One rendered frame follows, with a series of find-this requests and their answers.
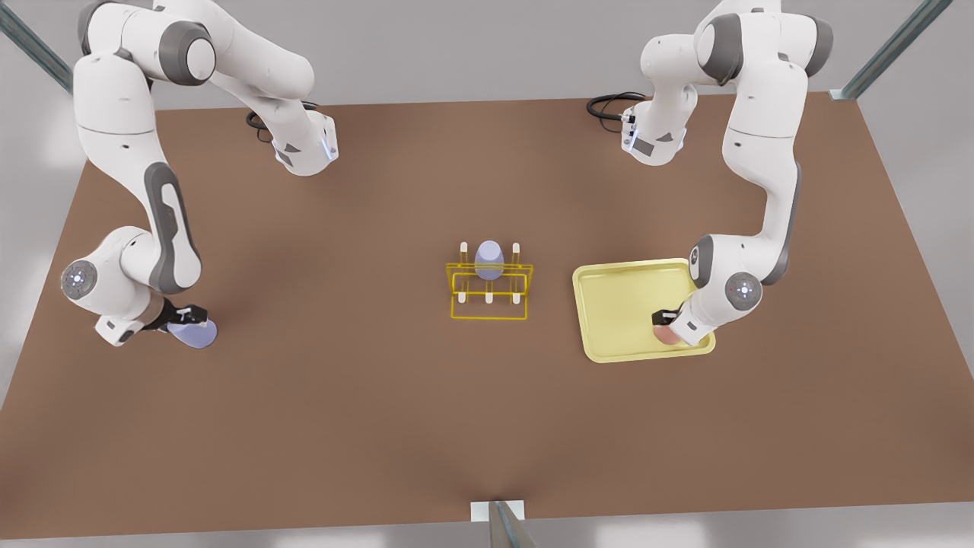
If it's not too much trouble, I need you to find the lavender cup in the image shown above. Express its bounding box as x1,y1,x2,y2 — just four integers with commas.
474,240,505,281
167,320,218,350

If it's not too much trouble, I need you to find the yellow tray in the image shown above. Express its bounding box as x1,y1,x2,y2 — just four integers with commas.
572,258,717,364

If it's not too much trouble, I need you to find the yellow wire cup rack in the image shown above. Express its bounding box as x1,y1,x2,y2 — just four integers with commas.
445,241,534,320

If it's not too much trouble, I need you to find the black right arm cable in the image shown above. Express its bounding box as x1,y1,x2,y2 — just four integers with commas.
246,101,320,145

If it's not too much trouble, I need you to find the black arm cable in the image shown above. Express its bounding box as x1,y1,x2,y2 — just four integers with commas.
246,101,320,145
586,92,648,135

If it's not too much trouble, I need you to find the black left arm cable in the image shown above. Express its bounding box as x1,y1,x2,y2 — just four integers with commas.
586,92,648,135

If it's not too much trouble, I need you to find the silver frame post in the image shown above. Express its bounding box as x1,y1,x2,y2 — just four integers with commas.
470,500,536,548
0,6,75,95
829,0,953,102

